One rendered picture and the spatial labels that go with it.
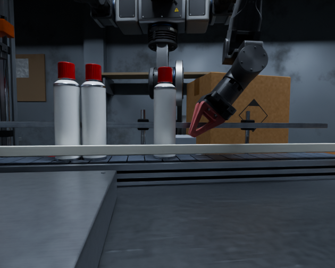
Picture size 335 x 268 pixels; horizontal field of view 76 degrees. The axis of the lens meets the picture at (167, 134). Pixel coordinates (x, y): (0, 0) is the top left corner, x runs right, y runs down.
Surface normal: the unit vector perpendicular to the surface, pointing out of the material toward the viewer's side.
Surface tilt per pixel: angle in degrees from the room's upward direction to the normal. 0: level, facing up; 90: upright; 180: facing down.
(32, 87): 90
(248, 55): 81
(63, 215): 0
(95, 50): 90
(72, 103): 90
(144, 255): 0
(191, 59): 90
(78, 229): 0
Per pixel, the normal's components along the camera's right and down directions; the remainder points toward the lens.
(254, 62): -0.05, -0.10
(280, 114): 0.24, 0.07
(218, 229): 0.00, -1.00
